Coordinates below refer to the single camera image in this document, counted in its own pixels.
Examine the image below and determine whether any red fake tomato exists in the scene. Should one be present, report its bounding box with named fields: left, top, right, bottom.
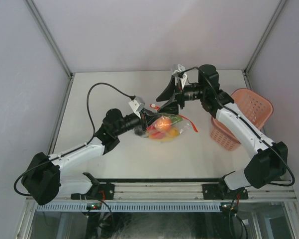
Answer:
left=146, top=126, right=166, bottom=140

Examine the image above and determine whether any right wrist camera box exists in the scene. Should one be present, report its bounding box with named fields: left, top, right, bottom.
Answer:
left=171, top=64, right=188, bottom=89

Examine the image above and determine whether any green fake leafy vegetable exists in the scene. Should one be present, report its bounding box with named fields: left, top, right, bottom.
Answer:
left=162, top=113, right=183, bottom=124

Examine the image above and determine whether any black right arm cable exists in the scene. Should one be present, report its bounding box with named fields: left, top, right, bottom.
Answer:
left=176, top=66, right=296, bottom=186

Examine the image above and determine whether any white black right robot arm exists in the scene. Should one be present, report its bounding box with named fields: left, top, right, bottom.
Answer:
left=156, top=64, right=291, bottom=199

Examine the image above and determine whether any dark fake avocado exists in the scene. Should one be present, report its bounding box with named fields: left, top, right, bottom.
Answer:
left=134, top=127, right=146, bottom=137

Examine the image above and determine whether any pink plastic basket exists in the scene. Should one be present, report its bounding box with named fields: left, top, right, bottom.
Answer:
left=210, top=88, right=273, bottom=157

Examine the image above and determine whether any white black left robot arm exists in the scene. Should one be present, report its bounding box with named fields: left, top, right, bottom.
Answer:
left=21, top=109, right=159, bottom=205

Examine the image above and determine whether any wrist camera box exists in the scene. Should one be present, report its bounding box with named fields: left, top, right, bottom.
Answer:
left=171, top=64, right=188, bottom=89
left=128, top=96, right=145, bottom=118

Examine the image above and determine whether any yellow fake lemon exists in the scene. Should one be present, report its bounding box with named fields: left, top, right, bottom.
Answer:
left=168, top=127, right=180, bottom=138

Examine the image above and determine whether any clear zip top bag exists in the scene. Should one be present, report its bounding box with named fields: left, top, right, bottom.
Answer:
left=134, top=113, right=198, bottom=142

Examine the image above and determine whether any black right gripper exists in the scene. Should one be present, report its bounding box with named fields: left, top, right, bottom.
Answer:
left=157, top=75, right=206, bottom=115

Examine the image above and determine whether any aluminium frame post right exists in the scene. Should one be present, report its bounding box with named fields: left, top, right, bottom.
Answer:
left=243, top=0, right=290, bottom=77

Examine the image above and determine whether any aluminium frame post left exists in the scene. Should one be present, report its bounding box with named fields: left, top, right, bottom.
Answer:
left=23, top=0, right=74, bottom=79

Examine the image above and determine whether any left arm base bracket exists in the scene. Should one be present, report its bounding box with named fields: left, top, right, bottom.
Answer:
left=71, top=172, right=115, bottom=201

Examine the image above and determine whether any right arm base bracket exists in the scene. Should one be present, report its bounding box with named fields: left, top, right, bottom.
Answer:
left=202, top=171, right=249, bottom=200

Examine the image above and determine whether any perforated cable tray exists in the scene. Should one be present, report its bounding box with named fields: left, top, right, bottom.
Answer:
left=37, top=202, right=221, bottom=213

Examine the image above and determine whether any orange fake peach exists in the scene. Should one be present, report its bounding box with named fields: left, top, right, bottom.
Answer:
left=154, top=117, right=172, bottom=132

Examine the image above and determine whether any aluminium frame post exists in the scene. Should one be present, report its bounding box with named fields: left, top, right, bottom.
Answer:
left=23, top=0, right=74, bottom=79
left=243, top=0, right=290, bottom=77

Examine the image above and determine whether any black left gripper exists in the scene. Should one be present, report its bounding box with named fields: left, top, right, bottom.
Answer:
left=113, top=108, right=161, bottom=137

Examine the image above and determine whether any aluminium mounting rail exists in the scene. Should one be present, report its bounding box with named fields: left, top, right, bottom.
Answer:
left=26, top=180, right=297, bottom=201

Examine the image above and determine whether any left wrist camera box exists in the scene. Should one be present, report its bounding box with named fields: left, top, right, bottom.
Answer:
left=128, top=96, right=145, bottom=118

